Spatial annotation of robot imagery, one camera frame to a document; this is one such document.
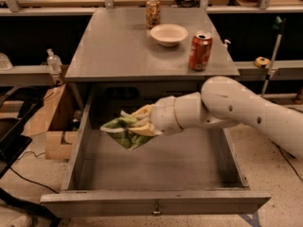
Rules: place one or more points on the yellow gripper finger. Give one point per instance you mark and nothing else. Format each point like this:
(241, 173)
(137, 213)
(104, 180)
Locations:
(143, 112)
(145, 129)

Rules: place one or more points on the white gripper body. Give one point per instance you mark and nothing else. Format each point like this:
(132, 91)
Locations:
(163, 114)

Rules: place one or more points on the green jalapeno chip bag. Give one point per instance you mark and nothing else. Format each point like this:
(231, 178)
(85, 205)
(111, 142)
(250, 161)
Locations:
(118, 129)

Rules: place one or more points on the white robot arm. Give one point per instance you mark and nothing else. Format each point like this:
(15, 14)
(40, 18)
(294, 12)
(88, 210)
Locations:
(223, 103)

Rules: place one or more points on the open grey top drawer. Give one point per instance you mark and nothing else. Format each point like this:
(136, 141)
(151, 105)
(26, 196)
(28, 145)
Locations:
(195, 172)

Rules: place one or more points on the metal drawer knob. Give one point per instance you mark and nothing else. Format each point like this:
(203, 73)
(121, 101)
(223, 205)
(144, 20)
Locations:
(156, 211)

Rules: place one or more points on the grey wooden cabinet table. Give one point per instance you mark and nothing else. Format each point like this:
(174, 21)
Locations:
(116, 46)

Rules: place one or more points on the orange soda can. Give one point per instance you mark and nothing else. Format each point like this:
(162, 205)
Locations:
(200, 50)

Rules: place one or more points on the white ceramic bowl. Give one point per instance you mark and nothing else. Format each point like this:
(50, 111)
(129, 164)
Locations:
(169, 35)

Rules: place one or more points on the cardboard box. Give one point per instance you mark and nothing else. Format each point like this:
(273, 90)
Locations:
(54, 120)

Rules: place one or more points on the small white spray nozzle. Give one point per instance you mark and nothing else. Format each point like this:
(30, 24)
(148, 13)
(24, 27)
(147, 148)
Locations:
(226, 43)

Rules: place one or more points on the clear plastic bottle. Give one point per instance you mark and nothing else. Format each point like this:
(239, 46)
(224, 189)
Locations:
(54, 61)

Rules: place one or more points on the black chair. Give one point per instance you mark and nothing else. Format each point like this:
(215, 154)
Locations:
(13, 143)

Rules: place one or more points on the white reacher grabber tool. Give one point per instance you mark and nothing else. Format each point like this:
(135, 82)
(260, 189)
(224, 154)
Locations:
(279, 26)

